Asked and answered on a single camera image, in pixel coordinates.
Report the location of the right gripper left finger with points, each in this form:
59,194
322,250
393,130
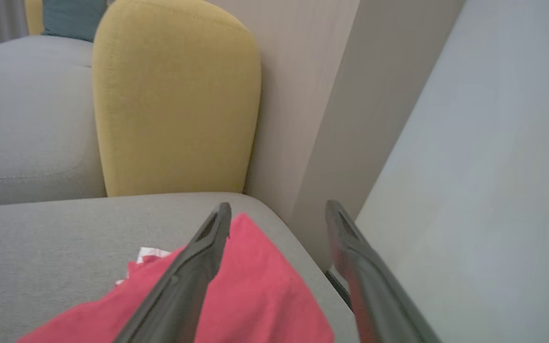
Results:
184,295

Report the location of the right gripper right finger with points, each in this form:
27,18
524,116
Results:
374,300

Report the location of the red white basketball jersey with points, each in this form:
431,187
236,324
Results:
265,295

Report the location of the big yellow sofa backrest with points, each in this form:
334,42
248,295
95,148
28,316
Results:
174,95

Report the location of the long grey sofa seat cushion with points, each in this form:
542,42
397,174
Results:
26,119

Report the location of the teal pillow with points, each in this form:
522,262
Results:
72,19

